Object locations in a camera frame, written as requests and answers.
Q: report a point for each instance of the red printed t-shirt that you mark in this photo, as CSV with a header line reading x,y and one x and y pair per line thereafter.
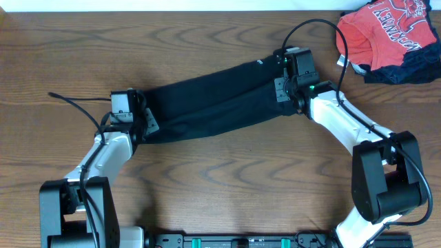
x,y
381,33

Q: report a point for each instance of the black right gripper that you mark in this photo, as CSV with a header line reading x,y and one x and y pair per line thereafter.
x,y
279,85

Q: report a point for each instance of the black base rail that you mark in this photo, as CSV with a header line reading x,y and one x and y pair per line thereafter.
x,y
302,239

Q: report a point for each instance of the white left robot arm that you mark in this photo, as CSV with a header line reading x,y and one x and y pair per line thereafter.
x,y
78,210

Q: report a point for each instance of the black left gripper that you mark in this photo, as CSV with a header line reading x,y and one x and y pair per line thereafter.
x,y
151,127

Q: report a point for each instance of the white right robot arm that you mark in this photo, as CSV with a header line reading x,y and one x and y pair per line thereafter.
x,y
387,180

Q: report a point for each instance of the black t-shirt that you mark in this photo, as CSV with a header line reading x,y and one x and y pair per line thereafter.
x,y
217,103

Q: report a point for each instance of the dark navy garment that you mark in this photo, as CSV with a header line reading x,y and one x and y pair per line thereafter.
x,y
419,67

